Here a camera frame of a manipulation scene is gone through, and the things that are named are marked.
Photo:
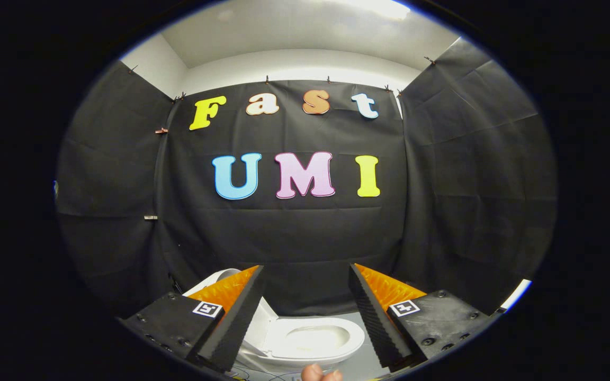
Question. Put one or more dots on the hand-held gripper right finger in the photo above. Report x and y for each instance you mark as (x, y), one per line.
(374, 317)

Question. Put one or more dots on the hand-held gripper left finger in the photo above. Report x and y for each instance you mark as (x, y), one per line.
(241, 312)

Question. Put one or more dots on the white toilet seat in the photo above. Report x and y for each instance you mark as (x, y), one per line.
(355, 338)

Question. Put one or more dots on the black backdrop cloth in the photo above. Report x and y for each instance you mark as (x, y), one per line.
(294, 238)

